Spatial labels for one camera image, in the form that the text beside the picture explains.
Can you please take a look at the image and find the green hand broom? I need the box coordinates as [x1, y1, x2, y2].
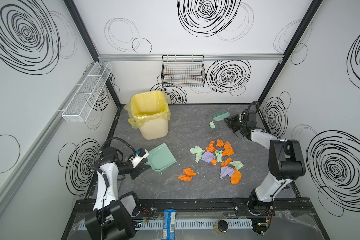
[209, 110, 230, 121]

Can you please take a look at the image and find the green plastic dustpan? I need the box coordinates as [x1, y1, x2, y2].
[148, 143, 177, 172]

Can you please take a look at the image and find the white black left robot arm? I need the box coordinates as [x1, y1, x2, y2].
[85, 137, 150, 240]

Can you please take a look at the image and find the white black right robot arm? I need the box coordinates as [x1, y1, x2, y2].
[224, 101, 306, 216]

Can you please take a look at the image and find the orange far paper scrap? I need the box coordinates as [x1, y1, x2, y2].
[216, 139, 225, 148]

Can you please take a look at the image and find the orange crumpled paper scrap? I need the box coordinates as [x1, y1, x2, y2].
[206, 141, 216, 153]

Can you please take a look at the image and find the cream plastic trash bin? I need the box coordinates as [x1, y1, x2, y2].
[139, 119, 169, 140]

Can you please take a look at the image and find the orange front paper scrap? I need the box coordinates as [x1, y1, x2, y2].
[178, 168, 197, 182]

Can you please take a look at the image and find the purple crumpled paper scrap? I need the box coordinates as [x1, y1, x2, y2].
[202, 152, 215, 163]

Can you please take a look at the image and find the purple front paper scrap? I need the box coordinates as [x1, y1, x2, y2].
[220, 167, 235, 180]

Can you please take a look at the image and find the blue snack packet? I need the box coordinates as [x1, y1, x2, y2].
[162, 209, 177, 240]

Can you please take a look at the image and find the green crumpled paper scrap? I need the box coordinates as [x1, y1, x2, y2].
[190, 146, 205, 163]

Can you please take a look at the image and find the orange front right scrap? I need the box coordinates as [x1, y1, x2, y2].
[231, 169, 242, 185]

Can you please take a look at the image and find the yellow plastic bin liner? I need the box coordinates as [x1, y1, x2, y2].
[125, 91, 171, 129]

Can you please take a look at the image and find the black round knob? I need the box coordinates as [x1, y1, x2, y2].
[215, 220, 229, 234]

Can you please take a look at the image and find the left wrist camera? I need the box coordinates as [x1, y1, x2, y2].
[129, 148, 149, 168]

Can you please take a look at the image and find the white wire wall shelf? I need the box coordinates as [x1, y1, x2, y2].
[62, 62, 113, 123]

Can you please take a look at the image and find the black wire wall basket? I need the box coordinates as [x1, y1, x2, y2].
[161, 55, 207, 88]

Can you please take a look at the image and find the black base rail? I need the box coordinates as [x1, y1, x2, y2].
[140, 198, 313, 216]

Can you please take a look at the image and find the white slotted cable duct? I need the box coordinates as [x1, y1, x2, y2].
[135, 219, 253, 230]

